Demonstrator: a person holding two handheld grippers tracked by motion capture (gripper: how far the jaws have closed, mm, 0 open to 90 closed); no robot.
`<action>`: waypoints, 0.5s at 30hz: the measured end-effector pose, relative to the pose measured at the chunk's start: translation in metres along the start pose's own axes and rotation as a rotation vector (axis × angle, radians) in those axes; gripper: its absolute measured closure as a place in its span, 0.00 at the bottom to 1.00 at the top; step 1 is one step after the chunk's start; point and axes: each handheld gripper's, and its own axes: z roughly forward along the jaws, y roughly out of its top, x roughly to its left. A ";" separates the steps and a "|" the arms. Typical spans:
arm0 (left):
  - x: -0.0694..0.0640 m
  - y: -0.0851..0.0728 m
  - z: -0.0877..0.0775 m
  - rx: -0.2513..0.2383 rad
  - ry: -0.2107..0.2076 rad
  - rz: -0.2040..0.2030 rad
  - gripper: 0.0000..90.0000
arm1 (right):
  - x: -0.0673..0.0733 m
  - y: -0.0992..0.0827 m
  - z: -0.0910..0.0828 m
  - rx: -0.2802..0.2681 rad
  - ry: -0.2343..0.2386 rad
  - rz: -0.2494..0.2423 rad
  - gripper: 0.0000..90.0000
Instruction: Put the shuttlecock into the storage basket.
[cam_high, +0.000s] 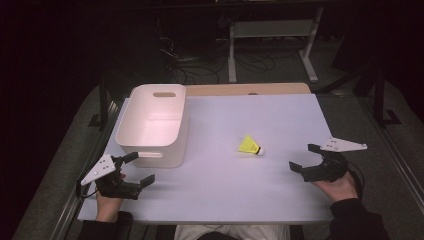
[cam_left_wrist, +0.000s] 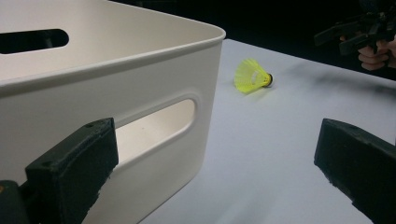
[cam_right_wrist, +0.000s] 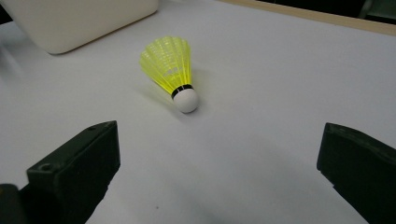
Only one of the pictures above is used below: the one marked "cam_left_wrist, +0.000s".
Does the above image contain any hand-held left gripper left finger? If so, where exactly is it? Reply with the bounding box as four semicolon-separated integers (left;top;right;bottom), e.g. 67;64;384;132
24;117;120;224

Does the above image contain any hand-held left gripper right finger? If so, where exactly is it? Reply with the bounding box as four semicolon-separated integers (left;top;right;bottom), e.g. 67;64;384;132
313;118;396;224

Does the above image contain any white plastic storage box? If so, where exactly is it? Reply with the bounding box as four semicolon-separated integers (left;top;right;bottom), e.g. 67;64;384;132
0;0;227;224

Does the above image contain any yellow shuttlecock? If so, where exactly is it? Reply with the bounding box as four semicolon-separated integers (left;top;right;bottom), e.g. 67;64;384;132
233;58;275;95

